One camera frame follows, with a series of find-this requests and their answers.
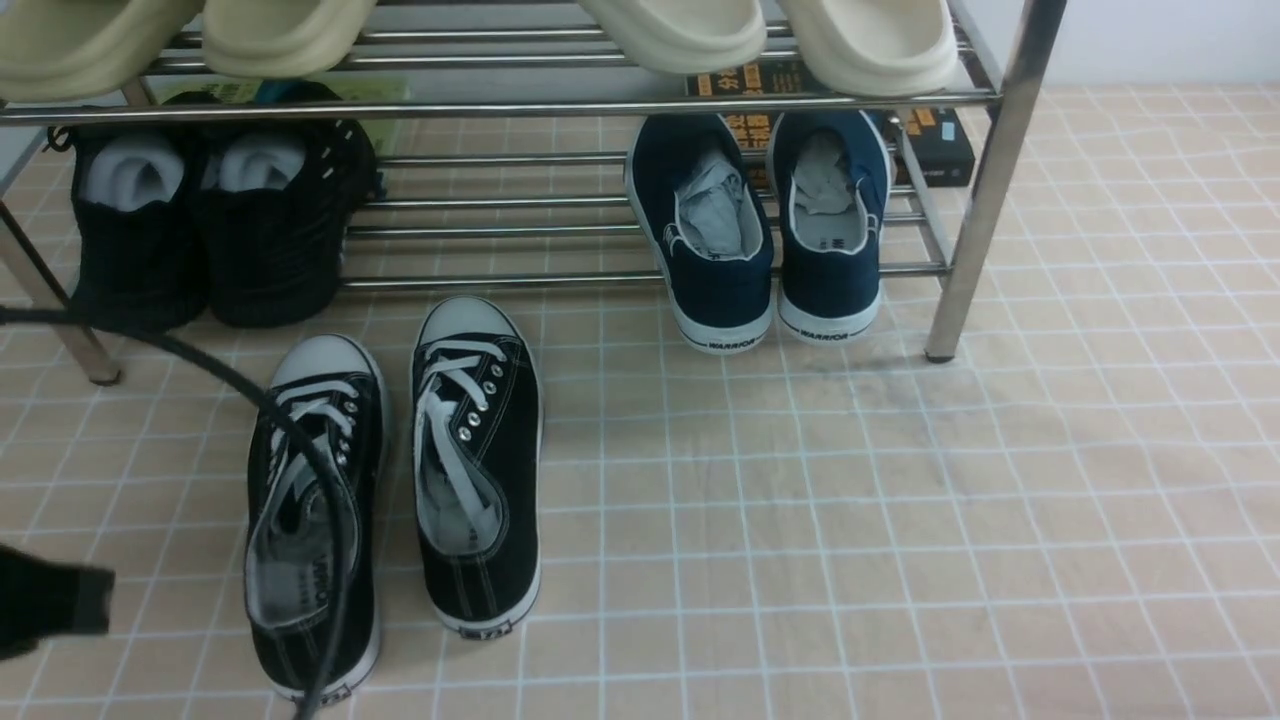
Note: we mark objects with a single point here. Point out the black canvas sneaker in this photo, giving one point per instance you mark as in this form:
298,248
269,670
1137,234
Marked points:
332,387
477,427

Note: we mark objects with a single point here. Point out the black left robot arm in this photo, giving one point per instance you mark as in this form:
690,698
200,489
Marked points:
43,599

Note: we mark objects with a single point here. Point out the navy canvas shoe left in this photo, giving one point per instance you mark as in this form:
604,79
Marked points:
690,191

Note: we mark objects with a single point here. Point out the navy canvas shoe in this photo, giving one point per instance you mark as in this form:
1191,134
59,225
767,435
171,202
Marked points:
831,175
690,191

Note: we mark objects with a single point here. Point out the silver metal shoe rack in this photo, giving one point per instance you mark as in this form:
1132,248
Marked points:
1009,98

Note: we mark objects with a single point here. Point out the navy canvas shoe right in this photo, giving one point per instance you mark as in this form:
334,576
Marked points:
831,175

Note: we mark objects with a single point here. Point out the cream slipper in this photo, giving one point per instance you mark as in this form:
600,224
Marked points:
875,48
683,38

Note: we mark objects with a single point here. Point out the black orange box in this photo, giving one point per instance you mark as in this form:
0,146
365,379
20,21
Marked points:
937,136

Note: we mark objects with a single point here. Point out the cream slipper far right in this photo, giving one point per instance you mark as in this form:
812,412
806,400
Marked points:
875,48

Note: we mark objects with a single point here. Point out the black mesh sneaker right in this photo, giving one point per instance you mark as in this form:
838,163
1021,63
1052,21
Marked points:
273,208

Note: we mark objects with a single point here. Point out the black mesh sneaker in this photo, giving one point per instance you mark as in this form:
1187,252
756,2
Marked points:
141,262
273,208

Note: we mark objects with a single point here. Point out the beige slipper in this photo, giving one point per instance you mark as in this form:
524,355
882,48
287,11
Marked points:
280,39
54,51

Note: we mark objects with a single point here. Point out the black mesh sneaker left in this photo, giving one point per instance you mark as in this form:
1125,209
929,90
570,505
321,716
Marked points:
141,262

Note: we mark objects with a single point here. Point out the beige slipper far left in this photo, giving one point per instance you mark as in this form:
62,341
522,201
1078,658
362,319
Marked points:
54,51

